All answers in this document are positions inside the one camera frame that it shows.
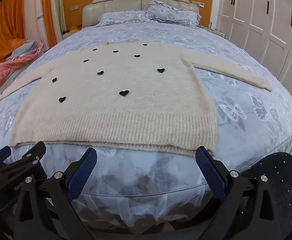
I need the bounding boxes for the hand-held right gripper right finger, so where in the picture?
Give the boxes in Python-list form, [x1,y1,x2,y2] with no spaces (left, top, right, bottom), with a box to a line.
[195,146,282,240]

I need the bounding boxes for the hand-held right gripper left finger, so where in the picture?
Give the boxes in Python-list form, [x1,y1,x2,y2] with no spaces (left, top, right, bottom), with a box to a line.
[12,147,98,240]

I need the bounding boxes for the cream sweater with black hearts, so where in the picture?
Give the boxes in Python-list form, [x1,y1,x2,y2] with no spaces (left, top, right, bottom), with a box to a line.
[0,41,273,157]

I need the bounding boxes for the dark sparkly pants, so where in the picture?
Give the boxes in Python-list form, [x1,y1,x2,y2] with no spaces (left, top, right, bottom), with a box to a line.
[240,152,292,240]

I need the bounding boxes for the butterfly print bed cover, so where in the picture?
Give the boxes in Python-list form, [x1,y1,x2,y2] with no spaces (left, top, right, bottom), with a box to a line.
[0,10,292,230]

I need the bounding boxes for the pink and grey blanket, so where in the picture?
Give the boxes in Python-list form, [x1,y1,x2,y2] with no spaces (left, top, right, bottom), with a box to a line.
[0,39,45,101]

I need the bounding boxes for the orange curtain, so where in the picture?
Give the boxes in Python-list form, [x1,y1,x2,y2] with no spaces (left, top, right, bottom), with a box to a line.
[40,0,59,48]
[0,0,28,72]

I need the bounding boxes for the nightstand with yellow box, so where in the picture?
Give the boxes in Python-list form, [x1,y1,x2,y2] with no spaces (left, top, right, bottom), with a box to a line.
[60,23,83,41]

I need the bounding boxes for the white nightstand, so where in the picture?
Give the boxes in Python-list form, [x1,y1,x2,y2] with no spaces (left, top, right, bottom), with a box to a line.
[200,20,227,38]

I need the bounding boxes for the flat butterfly print pillow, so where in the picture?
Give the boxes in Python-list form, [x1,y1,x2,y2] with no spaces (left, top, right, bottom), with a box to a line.
[97,10,152,27]

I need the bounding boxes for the white wardrobe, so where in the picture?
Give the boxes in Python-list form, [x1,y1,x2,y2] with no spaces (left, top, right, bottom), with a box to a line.
[210,0,292,105]

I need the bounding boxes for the ruffled butterfly print pillow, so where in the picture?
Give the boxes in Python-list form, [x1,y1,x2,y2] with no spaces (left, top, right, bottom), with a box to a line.
[146,1,202,27]

